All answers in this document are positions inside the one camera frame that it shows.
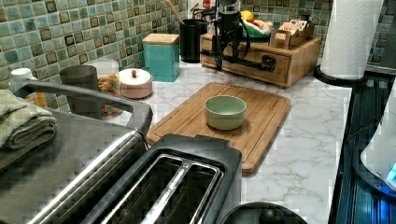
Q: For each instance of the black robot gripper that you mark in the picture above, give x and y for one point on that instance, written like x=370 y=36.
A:
x=228 y=32

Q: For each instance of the black metal drawer handle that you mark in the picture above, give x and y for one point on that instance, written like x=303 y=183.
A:
x=266 y=64

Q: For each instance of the wooden drawer box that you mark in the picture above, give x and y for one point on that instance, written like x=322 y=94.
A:
x=291 y=64

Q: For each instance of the plate of toy food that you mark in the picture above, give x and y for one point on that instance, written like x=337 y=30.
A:
x=254 y=28

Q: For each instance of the black utensil holder cup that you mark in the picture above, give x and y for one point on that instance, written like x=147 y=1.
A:
x=190 y=33

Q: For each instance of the small wooden tray organizer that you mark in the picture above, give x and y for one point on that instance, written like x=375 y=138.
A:
x=291 y=34

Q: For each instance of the teal canister with wooden lid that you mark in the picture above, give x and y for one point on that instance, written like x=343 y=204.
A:
x=161 y=53

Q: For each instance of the light green ceramic bowl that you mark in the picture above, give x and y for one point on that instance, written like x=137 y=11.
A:
x=225 y=112

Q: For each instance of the bamboo cutting board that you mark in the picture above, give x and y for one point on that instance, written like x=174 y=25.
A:
x=248 y=118

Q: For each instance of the black paper towel holder base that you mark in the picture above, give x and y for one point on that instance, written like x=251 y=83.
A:
x=335 y=81

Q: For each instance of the pink lidded ceramic jar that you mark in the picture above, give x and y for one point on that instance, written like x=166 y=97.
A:
x=135 y=83

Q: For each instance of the clear jar of colourful cereal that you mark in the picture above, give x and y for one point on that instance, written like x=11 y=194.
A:
x=107 y=75

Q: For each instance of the white paper towel roll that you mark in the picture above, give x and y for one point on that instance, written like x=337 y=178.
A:
x=349 y=38

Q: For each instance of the black slot toaster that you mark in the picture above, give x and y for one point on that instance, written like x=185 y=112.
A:
x=180 y=180

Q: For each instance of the black round pan lid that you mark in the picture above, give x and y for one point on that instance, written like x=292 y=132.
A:
x=262 y=213

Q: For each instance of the white capped spice jar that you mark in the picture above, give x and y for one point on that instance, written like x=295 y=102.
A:
x=23 y=78

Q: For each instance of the stainless steel toaster oven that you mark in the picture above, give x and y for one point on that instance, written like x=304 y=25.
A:
x=61 y=180

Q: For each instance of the folded green dish towel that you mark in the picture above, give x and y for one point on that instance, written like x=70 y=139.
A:
x=24 y=124

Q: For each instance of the wooden spoon handle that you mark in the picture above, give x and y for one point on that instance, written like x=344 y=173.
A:
x=174 y=11

